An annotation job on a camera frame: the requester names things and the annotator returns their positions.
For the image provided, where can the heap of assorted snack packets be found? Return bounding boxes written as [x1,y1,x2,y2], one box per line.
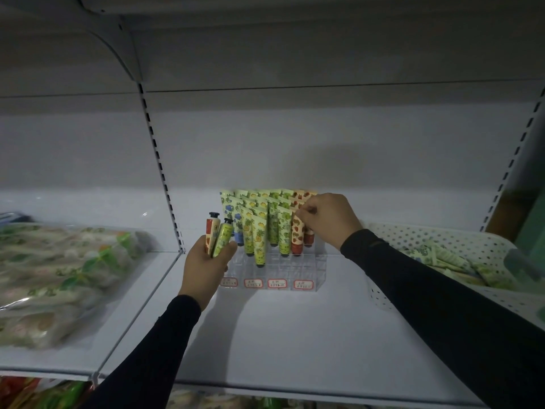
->
[0,375,94,409]

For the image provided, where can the white store shelf unit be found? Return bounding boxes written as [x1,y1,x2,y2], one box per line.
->
[0,0,545,409]

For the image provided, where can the person's right forearm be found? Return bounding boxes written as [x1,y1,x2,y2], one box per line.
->
[339,228,545,409]

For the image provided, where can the row of cream tubes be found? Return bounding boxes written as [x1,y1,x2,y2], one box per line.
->
[219,189,318,235]

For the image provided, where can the clear bag of green sweets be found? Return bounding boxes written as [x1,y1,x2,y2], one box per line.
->
[0,225,154,350]

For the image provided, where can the person's right hand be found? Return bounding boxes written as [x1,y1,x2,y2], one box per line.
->
[295,193,363,251]

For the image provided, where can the person's left hand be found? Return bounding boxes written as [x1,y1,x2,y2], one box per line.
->
[178,236,238,311]

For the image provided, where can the pile of white sweet bags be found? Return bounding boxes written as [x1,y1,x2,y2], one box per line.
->
[166,387,256,409]

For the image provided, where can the white perforated basket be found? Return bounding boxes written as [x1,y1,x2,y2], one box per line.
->
[366,222,545,333]

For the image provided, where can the clear acrylic display rack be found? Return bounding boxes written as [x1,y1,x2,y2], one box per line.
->
[219,233,328,293]

